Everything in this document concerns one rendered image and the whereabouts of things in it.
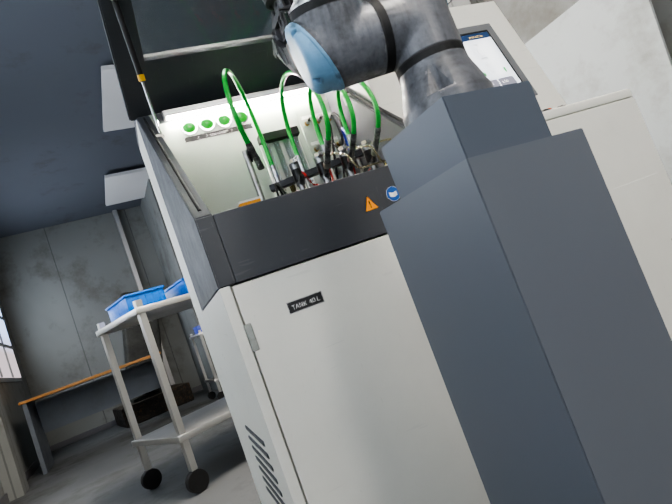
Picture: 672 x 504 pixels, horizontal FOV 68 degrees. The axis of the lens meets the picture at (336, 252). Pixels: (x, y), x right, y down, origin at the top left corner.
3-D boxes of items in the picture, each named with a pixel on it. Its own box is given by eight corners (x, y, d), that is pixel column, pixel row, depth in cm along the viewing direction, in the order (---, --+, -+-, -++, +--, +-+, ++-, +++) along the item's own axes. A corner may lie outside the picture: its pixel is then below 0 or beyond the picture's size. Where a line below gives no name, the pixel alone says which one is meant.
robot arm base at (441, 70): (516, 85, 79) (493, 28, 79) (443, 99, 72) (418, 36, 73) (457, 128, 92) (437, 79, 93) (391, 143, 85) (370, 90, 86)
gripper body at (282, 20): (284, 31, 113) (266, -17, 114) (276, 53, 121) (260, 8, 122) (315, 26, 116) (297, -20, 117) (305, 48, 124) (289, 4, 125)
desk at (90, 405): (48, 465, 581) (28, 400, 587) (174, 411, 647) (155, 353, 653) (40, 476, 514) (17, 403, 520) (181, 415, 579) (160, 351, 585)
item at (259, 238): (236, 283, 108) (212, 214, 109) (234, 285, 112) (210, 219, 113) (465, 206, 130) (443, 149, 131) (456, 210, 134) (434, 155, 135)
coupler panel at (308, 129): (327, 187, 175) (296, 106, 177) (324, 190, 178) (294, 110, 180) (359, 178, 179) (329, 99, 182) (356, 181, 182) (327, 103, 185)
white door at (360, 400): (342, 604, 102) (230, 287, 107) (338, 599, 104) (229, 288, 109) (572, 461, 125) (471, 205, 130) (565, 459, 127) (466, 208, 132)
